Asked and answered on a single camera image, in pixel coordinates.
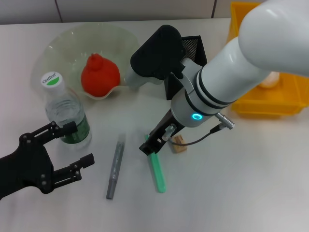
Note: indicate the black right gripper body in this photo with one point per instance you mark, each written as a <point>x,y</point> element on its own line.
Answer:
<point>159,135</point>

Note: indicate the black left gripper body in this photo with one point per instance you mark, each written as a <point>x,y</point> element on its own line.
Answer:
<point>24,166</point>

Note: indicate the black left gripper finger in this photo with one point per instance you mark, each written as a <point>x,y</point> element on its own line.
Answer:
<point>70,126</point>
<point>87,160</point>

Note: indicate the clear green-label water bottle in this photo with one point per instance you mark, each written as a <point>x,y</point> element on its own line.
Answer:
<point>67,111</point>

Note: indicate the beige eraser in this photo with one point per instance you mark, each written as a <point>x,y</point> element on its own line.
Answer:
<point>180,148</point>

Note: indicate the grey marker pen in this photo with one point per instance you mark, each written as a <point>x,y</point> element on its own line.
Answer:
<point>116,164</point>

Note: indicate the mint green pen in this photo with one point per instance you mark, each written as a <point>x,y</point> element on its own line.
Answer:
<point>158,174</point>

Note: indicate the red-orange fruit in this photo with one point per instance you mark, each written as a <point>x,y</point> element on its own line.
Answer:
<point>100,77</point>

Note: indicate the white paper ball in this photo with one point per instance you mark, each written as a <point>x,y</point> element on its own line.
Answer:
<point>270,81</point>

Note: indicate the translucent green wavy fruit plate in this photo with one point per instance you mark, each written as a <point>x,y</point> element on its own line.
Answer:
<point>62,46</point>

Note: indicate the black mesh pen holder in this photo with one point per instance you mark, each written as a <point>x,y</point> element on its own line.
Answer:
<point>198,48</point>

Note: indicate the yellow plastic bin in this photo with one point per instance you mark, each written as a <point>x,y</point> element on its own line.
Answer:
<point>265,106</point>

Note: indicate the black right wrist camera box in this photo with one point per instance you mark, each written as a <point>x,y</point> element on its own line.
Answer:
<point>157,53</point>

